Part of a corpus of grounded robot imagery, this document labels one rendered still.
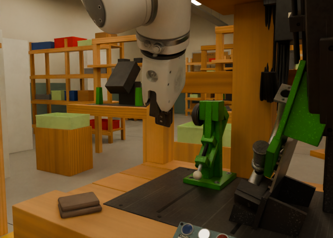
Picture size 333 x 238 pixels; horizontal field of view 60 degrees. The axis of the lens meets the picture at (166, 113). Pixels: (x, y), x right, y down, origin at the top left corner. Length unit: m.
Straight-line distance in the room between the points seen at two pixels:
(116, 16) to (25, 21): 8.56
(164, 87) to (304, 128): 0.32
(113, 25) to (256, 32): 0.75
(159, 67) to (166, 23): 0.07
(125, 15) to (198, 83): 0.89
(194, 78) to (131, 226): 0.72
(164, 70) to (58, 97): 6.62
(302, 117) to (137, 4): 0.42
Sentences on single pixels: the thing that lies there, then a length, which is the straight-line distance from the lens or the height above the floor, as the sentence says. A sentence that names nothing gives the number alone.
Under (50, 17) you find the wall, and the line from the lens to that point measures 9.47.
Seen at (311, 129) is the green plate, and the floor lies 1.13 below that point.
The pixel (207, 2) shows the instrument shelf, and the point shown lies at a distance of 1.06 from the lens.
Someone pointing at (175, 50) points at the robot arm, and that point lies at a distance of 0.44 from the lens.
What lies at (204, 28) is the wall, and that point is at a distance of 11.62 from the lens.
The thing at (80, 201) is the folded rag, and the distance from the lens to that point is 0.79.
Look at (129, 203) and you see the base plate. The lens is 0.83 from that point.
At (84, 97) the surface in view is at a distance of 6.50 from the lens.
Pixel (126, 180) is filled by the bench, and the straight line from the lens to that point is 1.07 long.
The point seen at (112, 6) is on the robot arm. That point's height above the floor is 1.31.
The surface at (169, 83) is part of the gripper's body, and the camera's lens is 0.47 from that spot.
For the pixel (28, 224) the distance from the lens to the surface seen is 0.87.
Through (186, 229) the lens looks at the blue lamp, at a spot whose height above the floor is 0.95.
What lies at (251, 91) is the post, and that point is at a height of 1.20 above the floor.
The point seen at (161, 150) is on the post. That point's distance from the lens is 1.25.
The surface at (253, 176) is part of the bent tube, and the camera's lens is 0.75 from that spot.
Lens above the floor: 1.23
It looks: 6 degrees down
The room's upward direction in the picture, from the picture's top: straight up
